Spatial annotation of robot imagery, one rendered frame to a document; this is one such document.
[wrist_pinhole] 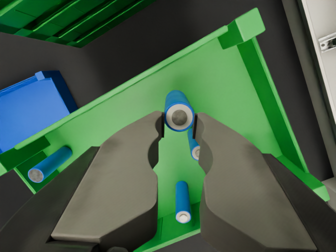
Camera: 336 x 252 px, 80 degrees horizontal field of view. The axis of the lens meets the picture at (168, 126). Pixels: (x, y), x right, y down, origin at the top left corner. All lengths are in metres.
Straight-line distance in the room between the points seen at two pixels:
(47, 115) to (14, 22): 0.36
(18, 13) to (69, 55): 0.29
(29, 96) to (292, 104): 0.76
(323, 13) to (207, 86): 0.32
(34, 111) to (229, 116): 0.59
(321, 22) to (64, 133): 0.49
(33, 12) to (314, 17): 0.49
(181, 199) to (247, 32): 0.19
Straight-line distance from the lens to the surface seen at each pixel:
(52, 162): 0.28
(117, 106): 0.27
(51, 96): 0.69
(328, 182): 0.81
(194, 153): 0.21
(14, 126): 0.78
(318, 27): 0.52
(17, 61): 0.73
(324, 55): 0.53
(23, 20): 0.40
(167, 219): 0.33
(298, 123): 0.70
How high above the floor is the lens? 0.58
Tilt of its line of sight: 74 degrees down
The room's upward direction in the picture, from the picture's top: 173 degrees counter-clockwise
